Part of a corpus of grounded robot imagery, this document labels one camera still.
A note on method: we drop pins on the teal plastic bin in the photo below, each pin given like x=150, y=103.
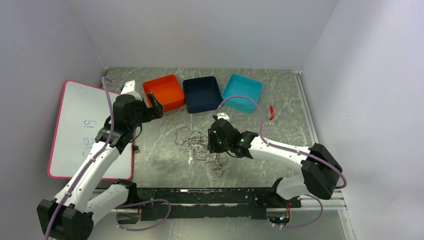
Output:
x=239, y=85

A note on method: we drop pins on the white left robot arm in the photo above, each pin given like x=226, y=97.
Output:
x=73, y=213

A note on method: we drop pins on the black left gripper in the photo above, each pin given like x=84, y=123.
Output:
x=149, y=111

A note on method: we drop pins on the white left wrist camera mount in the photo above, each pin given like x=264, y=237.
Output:
x=129, y=88

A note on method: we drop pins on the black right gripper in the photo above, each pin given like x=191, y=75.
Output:
x=212, y=146

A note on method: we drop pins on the black whiteboard clip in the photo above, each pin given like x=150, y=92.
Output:
x=134, y=148

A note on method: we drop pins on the dark blue plastic bin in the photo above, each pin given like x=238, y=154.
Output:
x=201, y=94

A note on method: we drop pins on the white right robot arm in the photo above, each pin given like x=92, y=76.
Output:
x=319, y=171

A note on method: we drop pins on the red white small card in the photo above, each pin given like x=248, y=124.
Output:
x=271, y=112

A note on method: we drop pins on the orange plastic bin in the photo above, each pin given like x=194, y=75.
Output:
x=167, y=91

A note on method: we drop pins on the pink framed whiteboard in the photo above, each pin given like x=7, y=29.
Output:
x=82, y=113

